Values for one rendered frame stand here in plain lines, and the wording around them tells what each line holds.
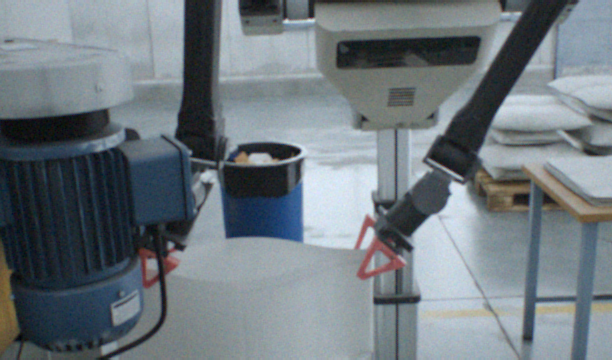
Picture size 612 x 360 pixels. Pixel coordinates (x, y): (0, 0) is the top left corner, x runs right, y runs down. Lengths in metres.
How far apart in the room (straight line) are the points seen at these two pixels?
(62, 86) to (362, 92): 0.94
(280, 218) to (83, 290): 2.63
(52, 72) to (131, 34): 8.64
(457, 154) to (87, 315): 0.63
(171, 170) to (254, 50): 8.36
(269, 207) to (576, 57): 6.93
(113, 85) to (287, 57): 8.41
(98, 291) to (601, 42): 9.29
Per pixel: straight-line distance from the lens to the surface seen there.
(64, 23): 9.60
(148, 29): 9.32
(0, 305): 1.02
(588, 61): 9.83
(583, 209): 2.37
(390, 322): 1.86
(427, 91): 1.60
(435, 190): 1.09
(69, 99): 0.75
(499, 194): 4.59
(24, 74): 0.74
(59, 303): 0.82
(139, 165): 0.81
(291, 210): 3.43
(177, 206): 0.84
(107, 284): 0.82
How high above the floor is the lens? 1.49
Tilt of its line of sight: 17 degrees down
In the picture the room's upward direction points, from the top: 2 degrees counter-clockwise
